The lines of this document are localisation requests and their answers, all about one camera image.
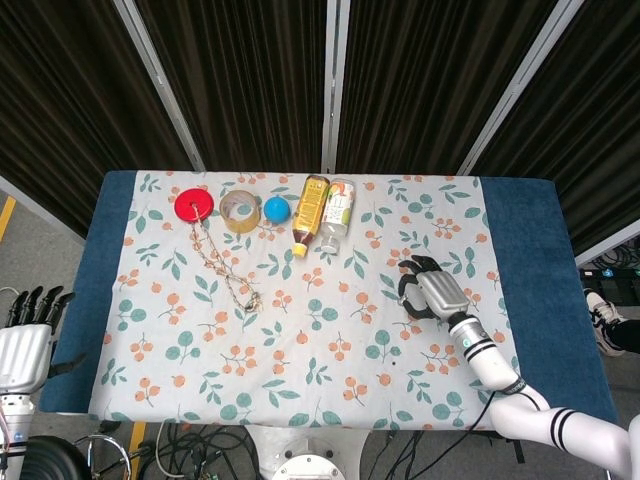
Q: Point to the yellow label tea bottle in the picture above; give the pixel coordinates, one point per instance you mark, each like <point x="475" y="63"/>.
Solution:
<point x="310" y="210"/>

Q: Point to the black round wheel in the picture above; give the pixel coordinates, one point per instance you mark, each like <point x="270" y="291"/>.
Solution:
<point x="55" y="460"/>

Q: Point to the blue table cover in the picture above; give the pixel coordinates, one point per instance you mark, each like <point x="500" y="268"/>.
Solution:
<point x="525" y="240"/>

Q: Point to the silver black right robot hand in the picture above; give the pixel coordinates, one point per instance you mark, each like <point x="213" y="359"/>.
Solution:
<point x="442" y="292"/>

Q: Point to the red plastic disc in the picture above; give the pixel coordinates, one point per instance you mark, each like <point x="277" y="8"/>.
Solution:
<point x="187" y="210"/>

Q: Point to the dark curtain partition panel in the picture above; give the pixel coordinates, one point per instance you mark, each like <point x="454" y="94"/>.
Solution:
<point x="65" y="110"/>
<point x="430" y="80"/>
<point x="240" y="80"/>
<point x="600" y="140"/>

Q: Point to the floral white tablecloth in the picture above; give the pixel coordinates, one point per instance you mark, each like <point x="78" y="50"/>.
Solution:
<point x="310" y="360"/>

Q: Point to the clear bottle white label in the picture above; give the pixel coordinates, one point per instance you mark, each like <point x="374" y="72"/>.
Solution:
<point x="337" y="212"/>

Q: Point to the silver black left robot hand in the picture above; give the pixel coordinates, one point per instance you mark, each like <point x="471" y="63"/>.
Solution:
<point x="22" y="350"/>

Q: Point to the blue plastic ball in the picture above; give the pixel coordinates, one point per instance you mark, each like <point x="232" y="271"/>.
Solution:
<point x="276" y="210"/>

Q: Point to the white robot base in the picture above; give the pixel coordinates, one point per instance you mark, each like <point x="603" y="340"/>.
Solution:
<point x="310" y="450"/>

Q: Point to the aluminium partition frame post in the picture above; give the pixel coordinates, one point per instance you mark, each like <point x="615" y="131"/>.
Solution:
<point x="332" y="85"/>
<point x="515" y="95"/>
<point x="160" y="82"/>

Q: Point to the clear brown tape roll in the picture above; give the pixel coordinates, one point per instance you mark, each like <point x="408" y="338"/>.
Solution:
<point x="245" y="222"/>

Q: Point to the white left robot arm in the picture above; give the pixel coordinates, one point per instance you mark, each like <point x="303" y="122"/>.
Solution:
<point x="15" y="430"/>

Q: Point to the white black sneaker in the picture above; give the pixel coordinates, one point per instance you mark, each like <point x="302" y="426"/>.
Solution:
<point x="602" y="320"/>

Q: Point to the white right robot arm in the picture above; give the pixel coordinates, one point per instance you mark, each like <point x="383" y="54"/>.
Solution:
<point x="500" y="367"/>

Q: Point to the chrome metal frame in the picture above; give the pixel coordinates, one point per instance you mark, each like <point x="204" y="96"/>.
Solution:
<point x="107" y="455"/>

